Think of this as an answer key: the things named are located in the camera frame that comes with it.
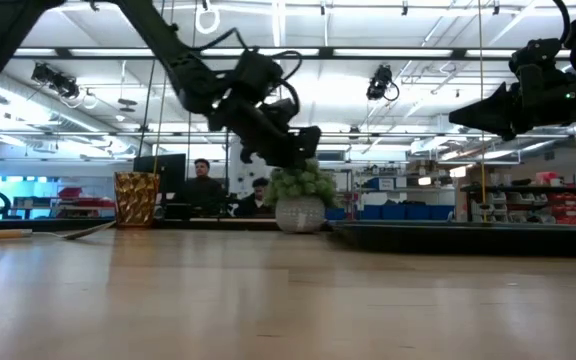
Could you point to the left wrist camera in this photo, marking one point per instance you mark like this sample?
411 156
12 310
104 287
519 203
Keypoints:
257 75

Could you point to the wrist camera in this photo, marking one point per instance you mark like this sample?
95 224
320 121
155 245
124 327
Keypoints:
257 75
535 56

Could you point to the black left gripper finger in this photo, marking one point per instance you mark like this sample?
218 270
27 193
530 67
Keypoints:
306 146

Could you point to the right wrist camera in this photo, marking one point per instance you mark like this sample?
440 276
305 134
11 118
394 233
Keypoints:
535 56

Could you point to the blue storage bin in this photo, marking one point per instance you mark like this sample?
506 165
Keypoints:
372 212
417 211
394 211
441 212

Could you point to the amber ribbed glass cup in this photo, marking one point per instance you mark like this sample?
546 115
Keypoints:
136 200

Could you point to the black overhead camera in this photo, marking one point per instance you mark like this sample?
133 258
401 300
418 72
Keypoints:
380 82

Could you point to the black monitor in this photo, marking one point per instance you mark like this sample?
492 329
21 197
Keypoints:
168 172

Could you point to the black plastic tray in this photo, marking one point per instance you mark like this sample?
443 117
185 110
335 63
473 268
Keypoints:
468 242

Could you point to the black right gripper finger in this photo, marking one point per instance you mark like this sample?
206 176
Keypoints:
490 112

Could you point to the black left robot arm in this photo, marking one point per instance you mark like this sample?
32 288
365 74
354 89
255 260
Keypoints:
168 45

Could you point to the black shelf with red bins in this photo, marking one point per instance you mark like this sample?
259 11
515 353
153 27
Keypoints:
568 205

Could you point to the red storage bin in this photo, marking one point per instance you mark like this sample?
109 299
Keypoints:
70 193

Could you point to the green plant in white pot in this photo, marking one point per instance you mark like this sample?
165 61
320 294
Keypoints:
300 212

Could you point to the person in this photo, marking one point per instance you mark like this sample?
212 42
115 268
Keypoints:
255 200
203 192

